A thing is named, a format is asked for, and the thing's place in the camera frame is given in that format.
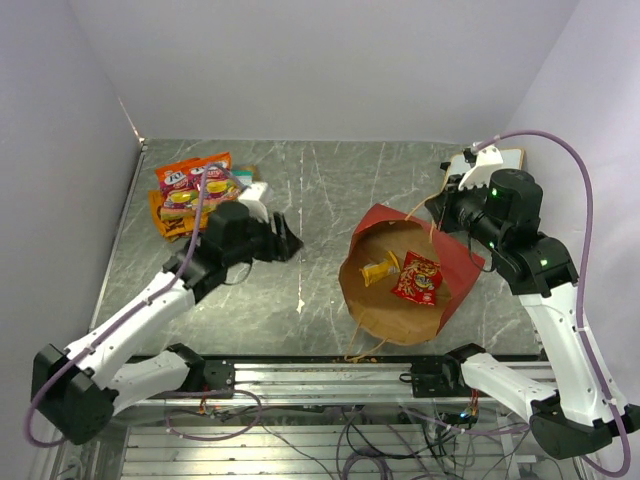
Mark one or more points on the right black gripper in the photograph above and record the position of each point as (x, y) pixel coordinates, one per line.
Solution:
(443, 205)

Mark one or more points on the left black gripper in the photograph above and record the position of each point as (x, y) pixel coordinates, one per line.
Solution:
(280, 246)

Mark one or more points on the red brown paper bag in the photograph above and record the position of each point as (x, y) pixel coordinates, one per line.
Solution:
(375, 309)

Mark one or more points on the Fox's fruits candy bag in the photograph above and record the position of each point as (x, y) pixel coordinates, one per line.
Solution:
(212, 176)
(177, 189)

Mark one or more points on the Doritos chip bag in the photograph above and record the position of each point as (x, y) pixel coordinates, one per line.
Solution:
(174, 205)

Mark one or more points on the teal snack packet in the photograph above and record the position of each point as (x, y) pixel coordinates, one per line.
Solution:
(244, 177)

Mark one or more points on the orange Kettle chip bag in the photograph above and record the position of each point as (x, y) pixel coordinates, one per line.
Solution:
(171, 229)

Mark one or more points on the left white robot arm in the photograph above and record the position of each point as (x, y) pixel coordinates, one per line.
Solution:
(79, 388)

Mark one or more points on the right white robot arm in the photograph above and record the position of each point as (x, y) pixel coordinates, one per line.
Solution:
(584, 411)

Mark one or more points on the red snack packet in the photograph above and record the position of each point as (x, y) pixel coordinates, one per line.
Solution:
(419, 280)

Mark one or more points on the white notepad board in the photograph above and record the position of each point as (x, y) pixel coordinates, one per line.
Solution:
(513, 158)

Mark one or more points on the yellow M&M's packet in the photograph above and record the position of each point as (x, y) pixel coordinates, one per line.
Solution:
(374, 272)

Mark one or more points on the aluminium rail frame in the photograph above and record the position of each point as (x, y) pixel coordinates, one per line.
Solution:
(320, 418)

